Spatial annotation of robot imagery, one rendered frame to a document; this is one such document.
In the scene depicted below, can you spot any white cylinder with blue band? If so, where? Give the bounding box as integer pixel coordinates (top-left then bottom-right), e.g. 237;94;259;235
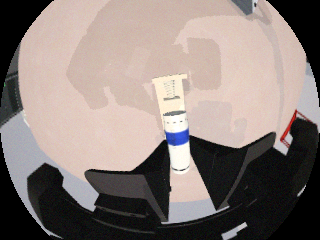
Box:
163;111;191;175

